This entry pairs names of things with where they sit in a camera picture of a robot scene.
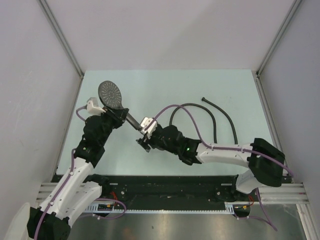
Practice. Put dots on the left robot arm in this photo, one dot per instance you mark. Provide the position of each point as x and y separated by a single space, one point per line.
78 187

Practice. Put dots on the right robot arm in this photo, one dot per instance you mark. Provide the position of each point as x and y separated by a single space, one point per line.
264 162

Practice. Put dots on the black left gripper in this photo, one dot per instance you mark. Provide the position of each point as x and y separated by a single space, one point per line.
118 115

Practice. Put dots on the left aluminium frame post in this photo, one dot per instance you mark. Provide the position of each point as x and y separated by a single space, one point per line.
55 26

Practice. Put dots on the aluminium frame post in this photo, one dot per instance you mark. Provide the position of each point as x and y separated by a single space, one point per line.
279 35
55 26

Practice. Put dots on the grey shower head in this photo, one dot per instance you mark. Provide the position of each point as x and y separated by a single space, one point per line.
110 96

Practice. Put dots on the slotted cable duct rail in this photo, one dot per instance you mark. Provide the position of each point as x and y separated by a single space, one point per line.
227 208

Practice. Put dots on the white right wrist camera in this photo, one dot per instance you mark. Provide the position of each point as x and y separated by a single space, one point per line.
148 126

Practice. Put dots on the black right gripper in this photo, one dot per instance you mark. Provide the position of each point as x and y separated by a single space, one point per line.
150 141

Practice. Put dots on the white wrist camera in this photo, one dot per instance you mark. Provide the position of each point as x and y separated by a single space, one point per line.
148 126
93 108

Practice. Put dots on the right aluminium frame post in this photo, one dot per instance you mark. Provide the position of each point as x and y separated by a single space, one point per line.
279 35

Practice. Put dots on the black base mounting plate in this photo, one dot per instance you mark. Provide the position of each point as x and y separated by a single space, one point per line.
175 192

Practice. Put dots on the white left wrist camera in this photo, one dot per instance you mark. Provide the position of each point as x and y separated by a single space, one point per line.
93 108

